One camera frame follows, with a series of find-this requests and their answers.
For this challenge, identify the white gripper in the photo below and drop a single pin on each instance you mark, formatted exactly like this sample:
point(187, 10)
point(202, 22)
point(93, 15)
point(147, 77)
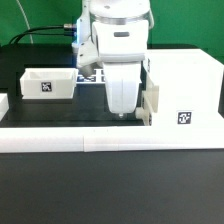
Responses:
point(122, 86)

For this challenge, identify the white front drawer tray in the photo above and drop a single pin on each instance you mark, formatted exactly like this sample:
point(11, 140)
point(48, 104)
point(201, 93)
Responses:
point(149, 102)

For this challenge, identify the white drawer tray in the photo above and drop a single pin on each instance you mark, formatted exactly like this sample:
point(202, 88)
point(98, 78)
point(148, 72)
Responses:
point(149, 102)
point(48, 83)

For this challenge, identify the white drawer cabinet box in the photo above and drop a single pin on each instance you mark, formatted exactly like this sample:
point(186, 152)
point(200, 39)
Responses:
point(184, 87)

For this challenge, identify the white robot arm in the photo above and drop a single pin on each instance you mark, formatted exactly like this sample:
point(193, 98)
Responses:
point(113, 35)

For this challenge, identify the white rear drawer tray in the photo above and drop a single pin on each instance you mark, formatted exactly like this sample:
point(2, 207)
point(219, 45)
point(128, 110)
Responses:
point(48, 83)

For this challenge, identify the marker tag sheet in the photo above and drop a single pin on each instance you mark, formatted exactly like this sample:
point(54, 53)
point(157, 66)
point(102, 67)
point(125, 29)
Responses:
point(96, 78)

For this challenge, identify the white U-shaped fence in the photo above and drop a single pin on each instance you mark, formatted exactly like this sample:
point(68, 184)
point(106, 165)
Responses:
point(93, 139)

